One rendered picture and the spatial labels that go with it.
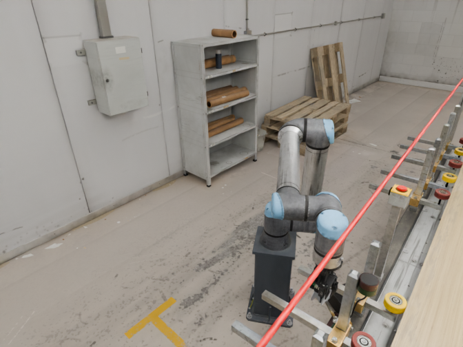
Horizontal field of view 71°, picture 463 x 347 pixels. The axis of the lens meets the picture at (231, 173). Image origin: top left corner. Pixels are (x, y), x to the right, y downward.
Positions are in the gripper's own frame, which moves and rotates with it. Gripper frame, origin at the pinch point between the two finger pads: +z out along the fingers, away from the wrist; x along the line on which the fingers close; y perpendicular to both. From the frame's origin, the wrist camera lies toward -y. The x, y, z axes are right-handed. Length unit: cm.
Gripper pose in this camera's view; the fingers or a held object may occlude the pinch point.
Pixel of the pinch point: (322, 298)
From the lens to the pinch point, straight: 129.8
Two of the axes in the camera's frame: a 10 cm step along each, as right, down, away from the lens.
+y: -6.2, 3.9, -6.8
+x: 7.8, 2.9, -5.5
